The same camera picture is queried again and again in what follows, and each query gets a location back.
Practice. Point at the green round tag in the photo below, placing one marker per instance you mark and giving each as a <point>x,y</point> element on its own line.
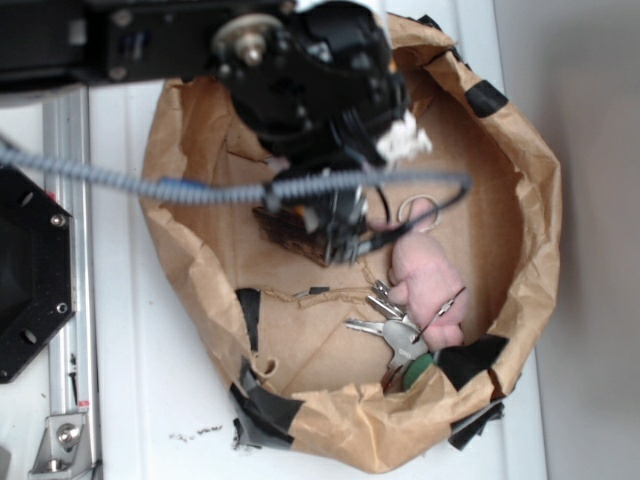
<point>416,369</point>

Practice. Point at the aluminium frame rail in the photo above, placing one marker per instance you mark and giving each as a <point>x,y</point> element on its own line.
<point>73,368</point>

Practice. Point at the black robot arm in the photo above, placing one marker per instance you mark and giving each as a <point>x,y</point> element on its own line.
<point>47,46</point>

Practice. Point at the silver key bunch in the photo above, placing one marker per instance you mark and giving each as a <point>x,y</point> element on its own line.
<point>396,329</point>

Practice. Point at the brown paper bag basket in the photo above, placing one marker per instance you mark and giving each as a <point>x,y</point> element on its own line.
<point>273,321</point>

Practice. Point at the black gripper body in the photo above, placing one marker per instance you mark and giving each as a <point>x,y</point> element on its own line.
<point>319,88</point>

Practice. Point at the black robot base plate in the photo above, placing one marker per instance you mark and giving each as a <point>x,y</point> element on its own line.
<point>36,274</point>

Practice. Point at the metal corner bracket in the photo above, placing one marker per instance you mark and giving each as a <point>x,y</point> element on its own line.
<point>64,450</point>

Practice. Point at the white paper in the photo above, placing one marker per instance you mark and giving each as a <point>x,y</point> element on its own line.
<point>404,140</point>

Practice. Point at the dark wood bark piece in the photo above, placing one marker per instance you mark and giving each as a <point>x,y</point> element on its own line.
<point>287,230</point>

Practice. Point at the pink plush toy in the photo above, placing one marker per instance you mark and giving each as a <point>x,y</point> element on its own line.
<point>431,289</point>

